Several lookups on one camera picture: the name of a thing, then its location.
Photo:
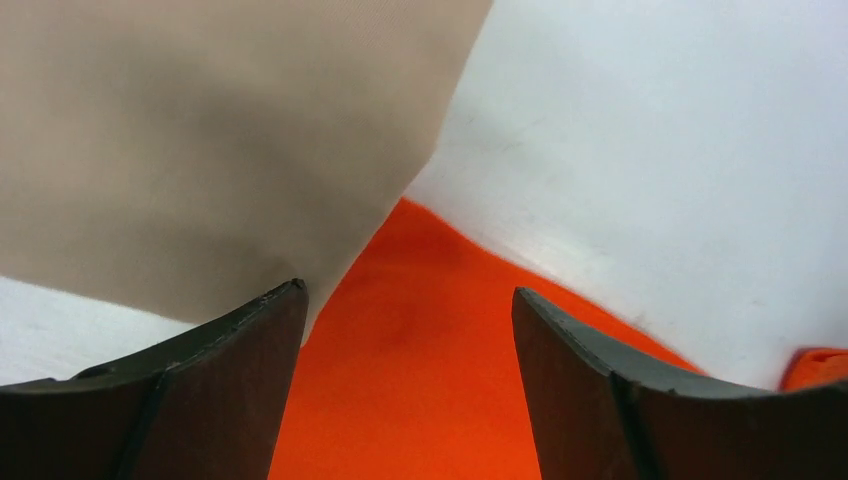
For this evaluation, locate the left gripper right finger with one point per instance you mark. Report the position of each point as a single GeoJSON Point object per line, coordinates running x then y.
{"type": "Point", "coordinates": [601, 409]}

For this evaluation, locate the orange t shirt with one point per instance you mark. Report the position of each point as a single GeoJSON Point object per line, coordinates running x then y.
{"type": "Point", "coordinates": [412, 373]}

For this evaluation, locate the folded beige t shirt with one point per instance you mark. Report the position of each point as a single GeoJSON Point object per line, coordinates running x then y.
{"type": "Point", "coordinates": [183, 157]}

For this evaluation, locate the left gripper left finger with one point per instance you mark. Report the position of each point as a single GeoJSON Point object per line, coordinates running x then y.
{"type": "Point", "coordinates": [205, 404]}

